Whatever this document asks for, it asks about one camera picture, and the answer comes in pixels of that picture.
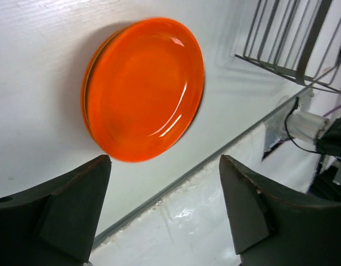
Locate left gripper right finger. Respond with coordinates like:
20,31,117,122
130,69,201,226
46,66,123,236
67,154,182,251
219,155,341,265

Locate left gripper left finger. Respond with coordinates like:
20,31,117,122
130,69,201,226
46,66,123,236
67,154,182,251
0,155,111,265

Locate orange plate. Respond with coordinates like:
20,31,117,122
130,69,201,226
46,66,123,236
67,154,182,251
86,18,205,162
80,49,100,139

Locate yellow plate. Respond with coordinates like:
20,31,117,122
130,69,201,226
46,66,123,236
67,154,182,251
85,30,123,124

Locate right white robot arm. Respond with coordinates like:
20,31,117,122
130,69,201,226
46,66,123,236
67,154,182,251
283,111,341,202

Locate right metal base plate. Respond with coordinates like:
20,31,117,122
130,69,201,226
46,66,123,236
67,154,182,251
262,89,314,159

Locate black base cable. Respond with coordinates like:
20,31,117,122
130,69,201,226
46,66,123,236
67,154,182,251
283,96,321,153

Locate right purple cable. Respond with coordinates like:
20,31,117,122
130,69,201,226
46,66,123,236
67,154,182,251
324,101,341,117

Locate wire dish rack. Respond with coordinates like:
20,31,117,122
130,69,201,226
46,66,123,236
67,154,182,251
236,1,341,94

